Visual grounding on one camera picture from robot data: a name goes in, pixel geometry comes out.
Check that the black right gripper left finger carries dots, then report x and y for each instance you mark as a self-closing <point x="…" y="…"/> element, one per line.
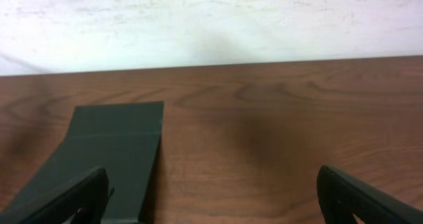
<point x="82" y="199"/>

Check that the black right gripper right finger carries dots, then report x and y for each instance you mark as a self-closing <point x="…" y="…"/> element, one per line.
<point x="344" y="198"/>

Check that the dark green gift box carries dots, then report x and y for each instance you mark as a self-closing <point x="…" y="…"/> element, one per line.
<point x="122" y="138"/>

